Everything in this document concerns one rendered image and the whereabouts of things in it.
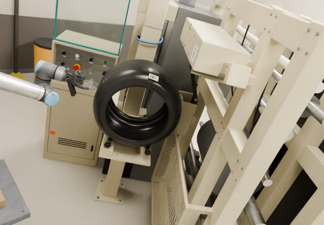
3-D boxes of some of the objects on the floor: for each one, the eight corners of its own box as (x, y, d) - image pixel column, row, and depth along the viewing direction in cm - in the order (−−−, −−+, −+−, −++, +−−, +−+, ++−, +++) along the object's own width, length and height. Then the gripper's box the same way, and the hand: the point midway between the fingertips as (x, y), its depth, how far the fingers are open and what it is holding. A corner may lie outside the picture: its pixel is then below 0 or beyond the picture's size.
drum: (54, 76, 427) (58, 37, 398) (66, 88, 404) (70, 48, 374) (27, 78, 398) (29, 36, 368) (37, 91, 374) (40, 48, 344)
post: (104, 185, 258) (178, -127, 146) (117, 187, 260) (200, -119, 148) (101, 195, 247) (181, -135, 134) (115, 197, 249) (205, -126, 137)
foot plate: (99, 178, 263) (99, 177, 262) (124, 183, 267) (125, 182, 266) (93, 200, 239) (94, 198, 238) (122, 204, 244) (122, 203, 243)
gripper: (64, 71, 155) (98, 83, 159) (68, 65, 163) (101, 77, 167) (60, 83, 158) (94, 94, 163) (65, 77, 166) (97, 88, 171)
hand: (94, 89), depth 166 cm, fingers closed
